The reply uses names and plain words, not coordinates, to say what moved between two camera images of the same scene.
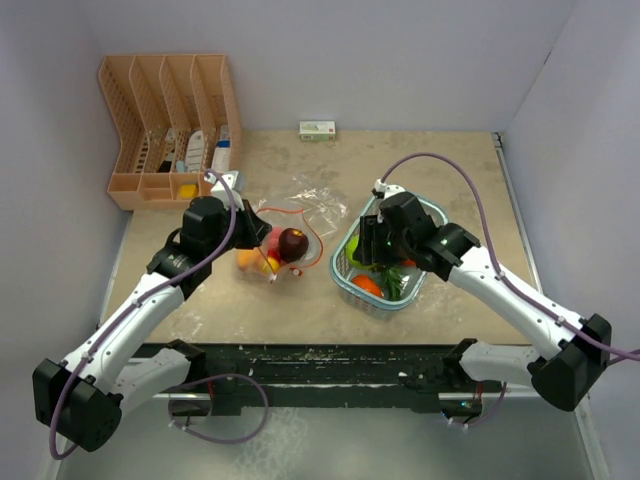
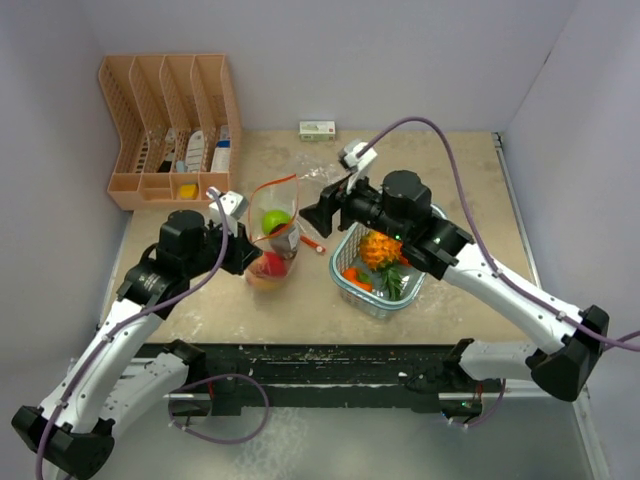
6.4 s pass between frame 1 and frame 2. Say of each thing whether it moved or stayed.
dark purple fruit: moved
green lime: moved
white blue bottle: stayed
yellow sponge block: stayed
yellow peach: moved
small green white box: stayed
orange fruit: moved
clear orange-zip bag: moved
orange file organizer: stayed
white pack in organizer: stayed
